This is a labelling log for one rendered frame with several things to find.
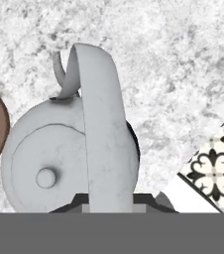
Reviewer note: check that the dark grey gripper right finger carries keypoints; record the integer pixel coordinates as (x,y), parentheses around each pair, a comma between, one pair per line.
(143,203)

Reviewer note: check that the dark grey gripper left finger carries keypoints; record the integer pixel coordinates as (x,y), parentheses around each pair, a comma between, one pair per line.
(79,203)

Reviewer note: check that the light grey kettle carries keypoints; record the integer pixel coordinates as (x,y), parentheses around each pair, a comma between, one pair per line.
(104,132)

